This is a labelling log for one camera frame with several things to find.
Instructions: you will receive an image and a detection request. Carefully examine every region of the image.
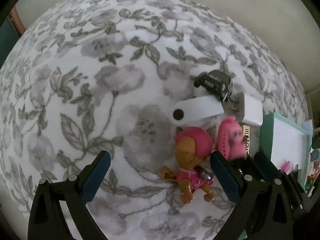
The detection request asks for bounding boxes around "white tray teal rim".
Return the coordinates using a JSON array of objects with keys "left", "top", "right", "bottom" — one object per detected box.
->
[{"left": 260, "top": 113, "right": 311, "bottom": 185}]

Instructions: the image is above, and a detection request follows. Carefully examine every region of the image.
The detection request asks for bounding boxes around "pink wooden board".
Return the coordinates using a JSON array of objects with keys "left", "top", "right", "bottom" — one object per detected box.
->
[{"left": 7, "top": 6, "right": 26, "bottom": 37}]

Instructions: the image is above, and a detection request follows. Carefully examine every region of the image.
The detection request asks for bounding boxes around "floral grey blanket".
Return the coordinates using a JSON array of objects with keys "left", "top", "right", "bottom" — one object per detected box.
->
[{"left": 1, "top": 0, "right": 308, "bottom": 239}]

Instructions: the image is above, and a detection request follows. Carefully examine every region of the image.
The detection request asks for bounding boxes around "gold patterned comb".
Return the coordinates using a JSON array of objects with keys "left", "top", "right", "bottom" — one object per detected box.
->
[{"left": 242, "top": 124, "right": 251, "bottom": 154}]

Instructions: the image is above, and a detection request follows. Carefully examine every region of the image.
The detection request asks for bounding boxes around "black toy car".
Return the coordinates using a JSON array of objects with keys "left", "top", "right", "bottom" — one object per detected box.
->
[{"left": 194, "top": 70, "right": 233, "bottom": 102}]

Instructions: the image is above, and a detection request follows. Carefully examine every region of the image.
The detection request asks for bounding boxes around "pink brown puppy figure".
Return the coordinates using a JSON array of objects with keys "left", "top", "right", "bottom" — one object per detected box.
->
[{"left": 161, "top": 127, "right": 214, "bottom": 204}]

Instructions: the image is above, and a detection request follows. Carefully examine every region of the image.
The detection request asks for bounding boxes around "blue cabinet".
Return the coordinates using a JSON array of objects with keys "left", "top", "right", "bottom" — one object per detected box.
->
[{"left": 0, "top": 20, "right": 20, "bottom": 66}]

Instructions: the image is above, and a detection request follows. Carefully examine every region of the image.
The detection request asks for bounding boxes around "pink black folding brush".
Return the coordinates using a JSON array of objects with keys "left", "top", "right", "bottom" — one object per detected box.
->
[{"left": 217, "top": 115, "right": 247, "bottom": 161}]

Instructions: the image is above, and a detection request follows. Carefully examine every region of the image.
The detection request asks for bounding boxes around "white charger block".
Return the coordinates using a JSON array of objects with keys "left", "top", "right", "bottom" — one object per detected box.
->
[{"left": 229, "top": 92, "right": 263, "bottom": 127}]

